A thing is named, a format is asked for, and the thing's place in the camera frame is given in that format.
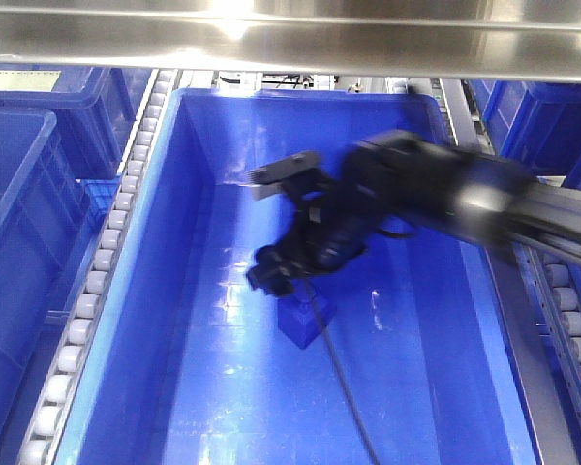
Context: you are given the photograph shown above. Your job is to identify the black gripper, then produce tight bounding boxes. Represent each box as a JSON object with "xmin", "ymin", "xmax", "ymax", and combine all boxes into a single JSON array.
[{"xmin": 246, "ymin": 169, "xmax": 382, "ymax": 297}]

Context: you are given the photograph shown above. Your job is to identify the blue plastic block part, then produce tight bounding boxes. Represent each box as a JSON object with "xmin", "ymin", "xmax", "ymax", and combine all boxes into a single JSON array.
[{"xmin": 277, "ymin": 282, "xmax": 336, "ymax": 350}]

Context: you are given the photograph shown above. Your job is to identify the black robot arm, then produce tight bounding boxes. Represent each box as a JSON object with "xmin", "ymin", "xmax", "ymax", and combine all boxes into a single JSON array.
[{"xmin": 247, "ymin": 130, "xmax": 581, "ymax": 297}]

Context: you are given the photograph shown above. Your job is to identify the steel shelf crossbeam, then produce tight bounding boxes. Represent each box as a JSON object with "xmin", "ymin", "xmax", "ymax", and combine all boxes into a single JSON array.
[{"xmin": 0, "ymin": 1, "xmax": 581, "ymax": 82}]

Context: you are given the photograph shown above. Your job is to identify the large blue plastic bin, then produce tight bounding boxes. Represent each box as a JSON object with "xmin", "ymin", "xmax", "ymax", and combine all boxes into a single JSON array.
[{"xmin": 56, "ymin": 89, "xmax": 535, "ymax": 464}]

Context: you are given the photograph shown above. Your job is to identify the blue bin with label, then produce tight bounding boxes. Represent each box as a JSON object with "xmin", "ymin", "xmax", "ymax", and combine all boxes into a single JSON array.
[{"xmin": 0, "ymin": 63, "xmax": 152, "ymax": 179}]

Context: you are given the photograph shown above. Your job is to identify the white roller track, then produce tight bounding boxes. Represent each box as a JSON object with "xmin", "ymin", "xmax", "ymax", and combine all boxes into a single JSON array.
[
  {"xmin": 517, "ymin": 246, "xmax": 581, "ymax": 465},
  {"xmin": 16, "ymin": 70, "xmax": 181, "ymax": 464}
]

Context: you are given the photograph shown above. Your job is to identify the black camera cable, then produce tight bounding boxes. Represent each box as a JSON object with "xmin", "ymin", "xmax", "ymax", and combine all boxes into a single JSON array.
[{"xmin": 299, "ymin": 278, "xmax": 382, "ymax": 465}]

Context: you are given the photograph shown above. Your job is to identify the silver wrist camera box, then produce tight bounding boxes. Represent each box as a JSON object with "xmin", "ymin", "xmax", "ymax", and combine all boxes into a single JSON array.
[{"xmin": 247, "ymin": 150, "xmax": 321, "ymax": 201}]

